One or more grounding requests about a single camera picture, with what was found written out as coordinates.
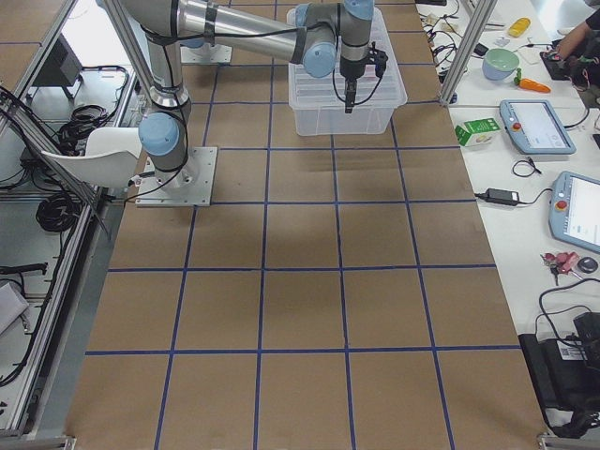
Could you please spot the green white carton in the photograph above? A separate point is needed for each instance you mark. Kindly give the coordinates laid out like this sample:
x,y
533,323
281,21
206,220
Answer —
x,y
477,132

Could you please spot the red keys bundle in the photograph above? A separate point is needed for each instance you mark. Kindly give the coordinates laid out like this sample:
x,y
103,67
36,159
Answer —
x,y
560,263

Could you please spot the toy carrot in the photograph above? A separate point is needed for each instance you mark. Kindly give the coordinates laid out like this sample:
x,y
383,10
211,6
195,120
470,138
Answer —
x,y
530,85

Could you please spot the white chair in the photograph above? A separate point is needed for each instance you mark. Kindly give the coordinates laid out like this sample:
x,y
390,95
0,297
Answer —
x,y
110,159

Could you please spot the black power adapter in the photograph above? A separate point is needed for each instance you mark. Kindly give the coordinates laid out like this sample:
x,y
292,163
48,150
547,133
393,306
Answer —
x,y
499,196

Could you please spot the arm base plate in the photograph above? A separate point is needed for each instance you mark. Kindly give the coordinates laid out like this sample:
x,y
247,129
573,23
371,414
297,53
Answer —
x,y
192,186

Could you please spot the yellow toy corn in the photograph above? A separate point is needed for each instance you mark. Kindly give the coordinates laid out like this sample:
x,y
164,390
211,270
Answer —
x,y
518,27

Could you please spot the teach pendant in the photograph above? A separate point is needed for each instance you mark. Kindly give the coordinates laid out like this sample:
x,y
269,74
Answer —
x,y
574,210
534,128

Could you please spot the black bag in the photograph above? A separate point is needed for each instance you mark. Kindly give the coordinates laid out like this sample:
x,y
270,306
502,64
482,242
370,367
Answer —
x,y
565,374

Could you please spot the aluminium frame post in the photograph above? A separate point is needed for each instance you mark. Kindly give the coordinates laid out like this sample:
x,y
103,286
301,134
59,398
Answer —
x,y
473,32

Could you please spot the clear plastic storage box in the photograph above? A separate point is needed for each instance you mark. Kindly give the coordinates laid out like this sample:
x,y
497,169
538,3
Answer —
x,y
344,117

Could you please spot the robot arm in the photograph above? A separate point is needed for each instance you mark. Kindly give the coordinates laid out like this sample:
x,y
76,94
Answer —
x,y
152,33

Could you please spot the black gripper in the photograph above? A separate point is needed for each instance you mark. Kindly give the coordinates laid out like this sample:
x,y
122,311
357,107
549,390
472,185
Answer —
x,y
350,69

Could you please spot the green bowl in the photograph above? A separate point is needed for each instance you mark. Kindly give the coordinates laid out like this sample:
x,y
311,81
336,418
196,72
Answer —
x,y
498,64

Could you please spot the clear plastic box lid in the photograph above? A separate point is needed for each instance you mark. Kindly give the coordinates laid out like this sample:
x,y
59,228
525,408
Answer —
x,y
349,20

